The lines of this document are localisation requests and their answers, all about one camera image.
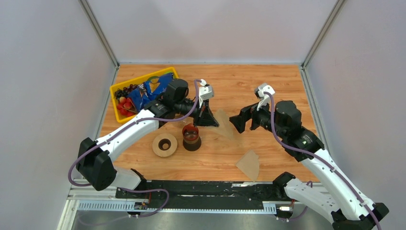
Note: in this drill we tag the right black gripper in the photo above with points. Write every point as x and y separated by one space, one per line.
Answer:
245 114

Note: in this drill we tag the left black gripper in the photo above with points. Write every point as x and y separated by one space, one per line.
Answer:
204 116

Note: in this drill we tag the brown paper filter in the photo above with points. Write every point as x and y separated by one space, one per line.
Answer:
249 165
224 128

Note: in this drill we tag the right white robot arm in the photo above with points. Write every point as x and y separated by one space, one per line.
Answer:
345 207

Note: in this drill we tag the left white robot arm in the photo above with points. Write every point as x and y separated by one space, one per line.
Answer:
96 157

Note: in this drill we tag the brown glass dripper on base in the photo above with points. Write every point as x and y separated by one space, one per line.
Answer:
191 138

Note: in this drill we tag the yellow plastic basket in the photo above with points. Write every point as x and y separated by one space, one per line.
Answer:
135 80

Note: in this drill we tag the blue chips bag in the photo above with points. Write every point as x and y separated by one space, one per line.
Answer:
147 91

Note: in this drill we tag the red strawberries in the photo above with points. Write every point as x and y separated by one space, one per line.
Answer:
125 107

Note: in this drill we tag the dark grapes bunch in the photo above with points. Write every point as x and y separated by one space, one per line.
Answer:
124 92

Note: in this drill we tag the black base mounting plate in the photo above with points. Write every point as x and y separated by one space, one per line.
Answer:
205 194

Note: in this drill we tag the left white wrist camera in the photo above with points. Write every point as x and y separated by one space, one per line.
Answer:
205 92

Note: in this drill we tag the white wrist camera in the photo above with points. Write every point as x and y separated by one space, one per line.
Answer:
205 92
262 93

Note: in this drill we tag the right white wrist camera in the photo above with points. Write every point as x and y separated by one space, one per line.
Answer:
262 93

